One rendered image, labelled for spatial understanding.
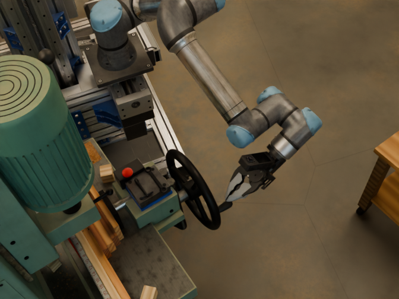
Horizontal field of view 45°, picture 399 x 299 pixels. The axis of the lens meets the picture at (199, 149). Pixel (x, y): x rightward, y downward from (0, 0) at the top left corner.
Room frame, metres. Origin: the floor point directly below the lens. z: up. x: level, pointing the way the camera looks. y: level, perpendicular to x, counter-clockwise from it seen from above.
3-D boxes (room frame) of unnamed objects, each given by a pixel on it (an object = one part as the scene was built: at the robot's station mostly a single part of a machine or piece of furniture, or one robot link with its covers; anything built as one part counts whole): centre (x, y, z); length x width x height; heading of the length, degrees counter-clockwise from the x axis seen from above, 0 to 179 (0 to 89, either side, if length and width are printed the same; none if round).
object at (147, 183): (0.70, 0.17, 0.99); 0.13 x 0.11 x 0.06; 29
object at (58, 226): (0.59, 0.35, 1.03); 0.14 x 0.07 x 0.09; 119
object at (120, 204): (0.66, 0.23, 0.95); 0.09 x 0.07 x 0.09; 29
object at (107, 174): (0.79, 0.28, 0.92); 0.04 x 0.03 x 0.04; 8
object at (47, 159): (0.60, 0.33, 1.35); 0.18 x 0.18 x 0.31
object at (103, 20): (1.39, 0.28, 0.98); 0.13 x 0.12 x 0.14; 127
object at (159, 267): (0.65, 0.24, 0.87); 0.61 x 0.30 x 0.06; 29
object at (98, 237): (0.60, 0.31, 0.93); 0.18 x 0.02 x 0.06; 29
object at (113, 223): (0.67, 0.29, 0.94); 0.21 x 0.01 x 0.08; 29
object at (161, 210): (0.70, 0.16, 0.91); 0.15 x 0.14 x 0.09; 29
